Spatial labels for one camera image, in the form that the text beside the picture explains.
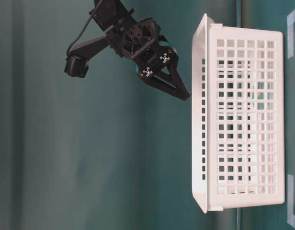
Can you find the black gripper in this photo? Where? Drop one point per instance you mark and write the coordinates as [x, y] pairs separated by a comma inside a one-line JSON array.
[[156, 60]]

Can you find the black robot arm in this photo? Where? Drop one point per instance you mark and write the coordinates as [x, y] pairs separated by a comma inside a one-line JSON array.
[[106, 12]]

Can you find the white plastic lattice basket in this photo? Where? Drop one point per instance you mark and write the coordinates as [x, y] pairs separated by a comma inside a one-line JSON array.
[[238, 156]]

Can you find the pale tape strip upper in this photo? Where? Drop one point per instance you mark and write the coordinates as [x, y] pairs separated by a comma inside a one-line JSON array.
[[290, 34]]

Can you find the pale tape strip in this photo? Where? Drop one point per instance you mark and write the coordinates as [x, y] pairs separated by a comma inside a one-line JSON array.
[[290, 34], [290, 201]]

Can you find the pale tape strip lower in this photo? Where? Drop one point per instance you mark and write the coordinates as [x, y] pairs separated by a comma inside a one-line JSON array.
[[290, 201]]

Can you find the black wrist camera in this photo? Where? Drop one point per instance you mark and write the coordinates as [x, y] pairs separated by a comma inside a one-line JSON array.
[[76, 66]]

